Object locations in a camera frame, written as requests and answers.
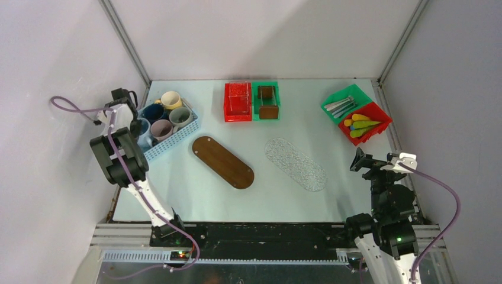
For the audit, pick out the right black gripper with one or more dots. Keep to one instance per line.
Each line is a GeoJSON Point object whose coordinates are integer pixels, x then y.
{"type": "Point", "coordinates": [374, 165]}

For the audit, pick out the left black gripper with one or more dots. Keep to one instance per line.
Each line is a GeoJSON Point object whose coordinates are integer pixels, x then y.
{"type": "Point", "coordinates": [135, 126]}

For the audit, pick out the dark blue mug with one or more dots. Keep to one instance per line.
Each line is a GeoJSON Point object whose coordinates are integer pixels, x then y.
{"type": "Point", "coordinates": [154, 112]}

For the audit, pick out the cream yellow mug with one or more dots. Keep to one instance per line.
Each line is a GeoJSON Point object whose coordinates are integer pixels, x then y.
{"type": "Point", "coordinates": [170, 100]}

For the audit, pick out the mauve pink mug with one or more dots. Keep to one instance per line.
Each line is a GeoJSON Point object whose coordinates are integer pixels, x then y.
{"type": "Point", "coordinates": [161, 130]}

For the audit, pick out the light blue mug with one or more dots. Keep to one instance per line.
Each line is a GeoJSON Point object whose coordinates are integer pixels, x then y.
{"type": "Point", "coordinates": [145, 137]}

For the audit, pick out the grey mug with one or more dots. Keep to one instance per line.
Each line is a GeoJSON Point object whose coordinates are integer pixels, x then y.
{"type": "Point", "coordinates": [180, 117]}

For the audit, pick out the brown ended acrylic rack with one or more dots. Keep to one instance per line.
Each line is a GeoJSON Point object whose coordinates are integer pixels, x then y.
{"type": "Point", "coordinates": [268, 109]}

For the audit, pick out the clear acrylic holder rack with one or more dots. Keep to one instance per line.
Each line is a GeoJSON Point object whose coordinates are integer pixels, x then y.
{"type": "Point", "coordinates": [239, 95]}

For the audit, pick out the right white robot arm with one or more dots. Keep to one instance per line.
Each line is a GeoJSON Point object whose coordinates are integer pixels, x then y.
{"type": "Point", "coordinates": [385, 236]}

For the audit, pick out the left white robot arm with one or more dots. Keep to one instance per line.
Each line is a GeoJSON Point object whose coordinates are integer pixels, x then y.
{"type": "Point", "coordinates": [123, 163]}

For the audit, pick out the red toothpaste bin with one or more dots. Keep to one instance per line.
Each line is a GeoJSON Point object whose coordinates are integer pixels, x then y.
{"type": "Point", "coordinates": [375, 113]}

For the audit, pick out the clear glass oval tray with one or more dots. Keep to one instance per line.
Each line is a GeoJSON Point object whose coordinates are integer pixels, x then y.
{"type": "Point", "coordinates": [296, 164]}

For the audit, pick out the green toothbrush bin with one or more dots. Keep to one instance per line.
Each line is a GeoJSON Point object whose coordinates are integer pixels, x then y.
{"type": "Point", "coordinates": [361, 98]}

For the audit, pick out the brown wooden oval tray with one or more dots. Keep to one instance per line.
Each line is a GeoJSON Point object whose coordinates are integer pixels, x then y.
{"type": "Point", "coordinates": [222, 161]}

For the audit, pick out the light blue plastic basket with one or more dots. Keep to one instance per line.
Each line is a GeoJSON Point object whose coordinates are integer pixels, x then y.
{"type": "Point", "coordinates": [160, 148]}

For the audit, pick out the red plastic bin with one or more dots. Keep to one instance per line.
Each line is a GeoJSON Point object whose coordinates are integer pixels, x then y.
{"type": "Point", "coordinates": [226, 111]}

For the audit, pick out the green plastic bin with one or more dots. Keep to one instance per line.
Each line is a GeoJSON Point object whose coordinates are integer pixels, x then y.
{"type": "Point", "coordinates": [255, 100]}

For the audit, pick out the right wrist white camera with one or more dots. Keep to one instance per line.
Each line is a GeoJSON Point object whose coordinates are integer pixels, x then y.
{"type": "Point", "coordinates": [402, 163]}

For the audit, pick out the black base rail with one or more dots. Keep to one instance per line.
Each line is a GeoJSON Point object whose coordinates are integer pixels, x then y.
{"type": "Point", "coordinates": [275, 241]}

